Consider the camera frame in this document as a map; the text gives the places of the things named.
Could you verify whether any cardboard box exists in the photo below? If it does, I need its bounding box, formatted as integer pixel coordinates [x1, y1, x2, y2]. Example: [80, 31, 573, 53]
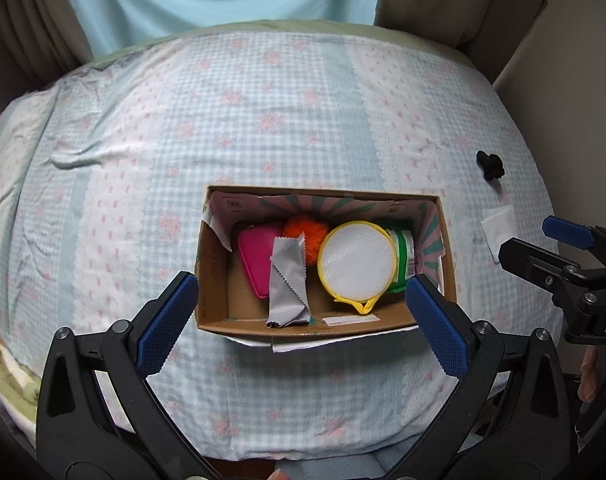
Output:
[194, 186, 458, 354]

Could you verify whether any orange pompom keychain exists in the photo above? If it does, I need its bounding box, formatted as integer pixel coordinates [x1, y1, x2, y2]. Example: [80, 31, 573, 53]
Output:
[283, 213, 329, 266]

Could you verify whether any person's right hand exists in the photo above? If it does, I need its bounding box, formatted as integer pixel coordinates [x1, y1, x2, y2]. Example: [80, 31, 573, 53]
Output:
[578, 347, 600, 403]

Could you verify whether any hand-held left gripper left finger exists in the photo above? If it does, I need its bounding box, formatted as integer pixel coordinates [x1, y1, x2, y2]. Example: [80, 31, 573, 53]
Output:
[35, 271, 209, 480]

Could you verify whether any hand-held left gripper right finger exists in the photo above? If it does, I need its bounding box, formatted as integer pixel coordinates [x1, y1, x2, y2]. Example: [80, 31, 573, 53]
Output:
[398, 274, 571, 480]

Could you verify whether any small black object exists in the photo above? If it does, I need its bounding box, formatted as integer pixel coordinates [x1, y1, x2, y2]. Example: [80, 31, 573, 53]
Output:
[476, 150, 505, 181]

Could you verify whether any white tissue packet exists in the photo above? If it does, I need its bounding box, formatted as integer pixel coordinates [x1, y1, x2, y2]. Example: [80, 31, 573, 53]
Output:
[480, 206, 515, 263]

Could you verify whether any green packet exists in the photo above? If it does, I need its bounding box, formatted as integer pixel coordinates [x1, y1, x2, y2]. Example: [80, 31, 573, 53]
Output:
[382, 217, 419, 295]

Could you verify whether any grey lens cloth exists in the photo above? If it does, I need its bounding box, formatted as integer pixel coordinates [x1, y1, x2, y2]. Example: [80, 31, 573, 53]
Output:
[265, 237, 311, 328]

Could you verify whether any floral checked blanket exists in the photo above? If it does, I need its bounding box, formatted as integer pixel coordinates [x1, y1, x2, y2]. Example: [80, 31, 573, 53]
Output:
[0, 22, 564, 461]

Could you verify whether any green bed sheet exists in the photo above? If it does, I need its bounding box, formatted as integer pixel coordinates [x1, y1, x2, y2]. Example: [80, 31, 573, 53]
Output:
[90, 19, 476, 68]

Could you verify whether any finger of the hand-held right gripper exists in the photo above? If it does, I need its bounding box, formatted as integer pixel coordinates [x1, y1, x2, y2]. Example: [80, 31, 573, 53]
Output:
[543, 216, 606, 270]
[498, 238, 584, 291]

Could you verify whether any blue grey clothing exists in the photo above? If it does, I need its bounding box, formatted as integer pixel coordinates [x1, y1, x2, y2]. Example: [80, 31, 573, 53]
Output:
[218, 441, 400, 480]

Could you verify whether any yellow-rimmed round mesh pouch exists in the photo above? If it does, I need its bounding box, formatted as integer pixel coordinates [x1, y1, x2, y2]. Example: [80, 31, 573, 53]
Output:
[318, 221, 398, 316]

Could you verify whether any white and yellow cloth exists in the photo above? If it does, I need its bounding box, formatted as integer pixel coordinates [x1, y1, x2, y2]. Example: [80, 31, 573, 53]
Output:
[0, 340, 38, 442]

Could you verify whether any pink zip pouch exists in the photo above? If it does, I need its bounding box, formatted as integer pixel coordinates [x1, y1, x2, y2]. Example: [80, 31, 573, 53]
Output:
[237, 225, 286, 306]

